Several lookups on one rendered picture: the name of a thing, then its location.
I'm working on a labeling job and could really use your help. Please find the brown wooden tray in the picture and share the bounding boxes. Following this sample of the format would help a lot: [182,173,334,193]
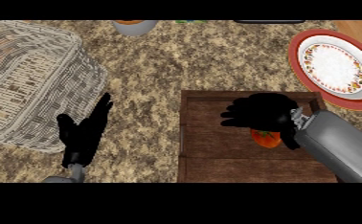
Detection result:
[177,90,340,184]

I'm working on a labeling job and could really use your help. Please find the white plate with floral rim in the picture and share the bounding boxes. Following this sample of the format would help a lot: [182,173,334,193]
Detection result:
[297,34,362,101]

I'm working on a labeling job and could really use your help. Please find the white wicker basket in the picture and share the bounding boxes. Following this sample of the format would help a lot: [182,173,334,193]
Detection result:
[0,20,109,154]

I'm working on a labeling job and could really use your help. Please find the red round placemat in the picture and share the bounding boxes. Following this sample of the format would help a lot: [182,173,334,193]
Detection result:
[287,28,362,111]

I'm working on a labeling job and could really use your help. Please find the grey pot with orange contents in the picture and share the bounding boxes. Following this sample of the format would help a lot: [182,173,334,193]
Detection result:
[111,20,160,37]

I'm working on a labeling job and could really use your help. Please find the red tomato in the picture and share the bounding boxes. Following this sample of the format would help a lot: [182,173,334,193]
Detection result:
[248,128,284,149]

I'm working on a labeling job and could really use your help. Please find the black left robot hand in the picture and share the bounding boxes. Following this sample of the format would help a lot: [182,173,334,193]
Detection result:
[55,92,115,169]

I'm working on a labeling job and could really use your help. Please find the pale wooden board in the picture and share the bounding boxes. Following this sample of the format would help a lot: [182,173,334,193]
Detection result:
[332,20,362,43]

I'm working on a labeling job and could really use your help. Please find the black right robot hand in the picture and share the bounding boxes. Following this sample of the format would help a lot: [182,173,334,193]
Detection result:
[219,92,301,150]

